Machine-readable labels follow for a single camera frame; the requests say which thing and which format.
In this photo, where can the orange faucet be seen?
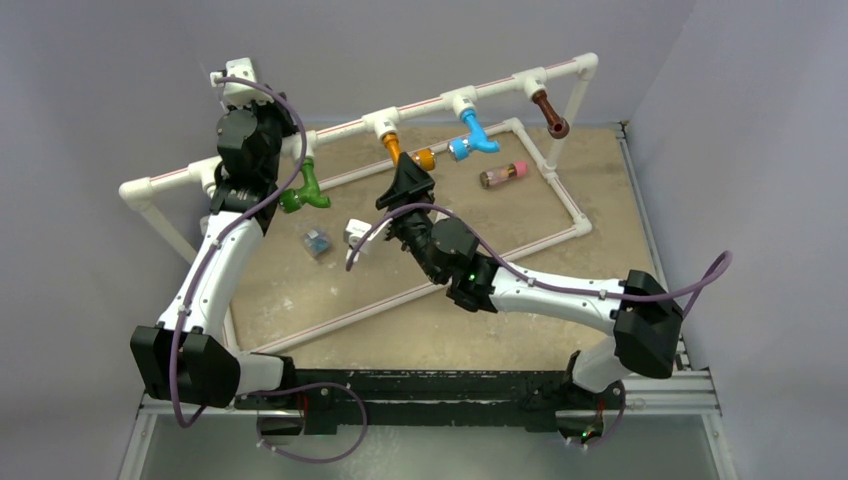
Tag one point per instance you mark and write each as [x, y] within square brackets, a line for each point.
[424, 158]

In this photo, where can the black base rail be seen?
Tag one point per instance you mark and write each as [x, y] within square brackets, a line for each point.
[539, 401]

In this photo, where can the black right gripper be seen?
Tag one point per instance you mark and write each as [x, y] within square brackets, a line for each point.
[410, 181]

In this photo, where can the blue faucet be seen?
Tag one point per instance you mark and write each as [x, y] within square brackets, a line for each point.
[476, 140]

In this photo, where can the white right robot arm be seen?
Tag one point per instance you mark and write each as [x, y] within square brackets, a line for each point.
[641, 324]

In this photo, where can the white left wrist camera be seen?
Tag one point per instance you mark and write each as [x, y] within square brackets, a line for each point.
[236, 83]

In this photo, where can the clear blue plastic packet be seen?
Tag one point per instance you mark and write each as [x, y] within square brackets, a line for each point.
[316, 242]

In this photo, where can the brown pink-capped tube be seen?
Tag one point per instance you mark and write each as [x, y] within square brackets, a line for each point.
[497, 176]

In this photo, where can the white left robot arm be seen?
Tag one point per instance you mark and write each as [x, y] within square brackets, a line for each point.
[183, 356]

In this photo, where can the brown faucet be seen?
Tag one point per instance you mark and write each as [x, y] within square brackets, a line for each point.
[557, 126]

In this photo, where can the white PVC pipe frame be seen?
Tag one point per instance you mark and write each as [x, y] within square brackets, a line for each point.
[286, 299]

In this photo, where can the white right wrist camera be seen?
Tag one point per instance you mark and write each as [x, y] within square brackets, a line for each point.
[354, 232]

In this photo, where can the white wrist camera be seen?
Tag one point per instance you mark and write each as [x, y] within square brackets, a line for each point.
[236, 83]
[354, 232]

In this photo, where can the green faucet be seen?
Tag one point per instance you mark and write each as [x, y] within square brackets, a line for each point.
[309, 194]

